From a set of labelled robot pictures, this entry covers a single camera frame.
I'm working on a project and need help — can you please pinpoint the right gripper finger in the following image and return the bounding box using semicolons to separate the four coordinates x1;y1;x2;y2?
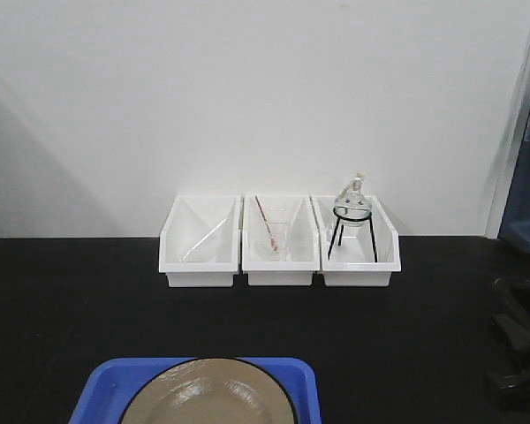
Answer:
490;314;530;353
485;351;530;402

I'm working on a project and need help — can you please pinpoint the beige plate with black rim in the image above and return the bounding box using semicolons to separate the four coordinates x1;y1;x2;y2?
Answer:
119;358;299;423

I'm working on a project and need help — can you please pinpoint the blue plastic tray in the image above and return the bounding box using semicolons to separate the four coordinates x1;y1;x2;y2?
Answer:
69;357;322;424

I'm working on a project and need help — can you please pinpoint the right white storage bin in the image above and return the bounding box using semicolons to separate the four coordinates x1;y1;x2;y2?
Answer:
310;195;401;287

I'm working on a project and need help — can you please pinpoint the white storage bin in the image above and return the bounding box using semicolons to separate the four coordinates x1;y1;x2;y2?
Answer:
158;195;241;288
241;194;321;286
310;195;401;287

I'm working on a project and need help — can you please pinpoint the glass alcohol lamp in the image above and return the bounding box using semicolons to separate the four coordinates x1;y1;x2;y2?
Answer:
333;172;372;227

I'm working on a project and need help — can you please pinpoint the middle white storage bin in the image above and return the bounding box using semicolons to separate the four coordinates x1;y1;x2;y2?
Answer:
241;194;321;286

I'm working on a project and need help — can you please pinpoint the clear glass beaker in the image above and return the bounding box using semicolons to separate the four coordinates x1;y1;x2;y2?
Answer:
255;222;289;261

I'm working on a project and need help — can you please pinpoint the clear glass stirring rod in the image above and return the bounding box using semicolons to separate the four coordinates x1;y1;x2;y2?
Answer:
180;218;227;261

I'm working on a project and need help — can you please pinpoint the left white storage bin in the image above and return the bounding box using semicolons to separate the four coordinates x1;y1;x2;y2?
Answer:
158;195;241;288

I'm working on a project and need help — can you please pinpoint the black wire tripod stand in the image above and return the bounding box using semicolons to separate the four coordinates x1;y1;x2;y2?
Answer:
328;207;378;262

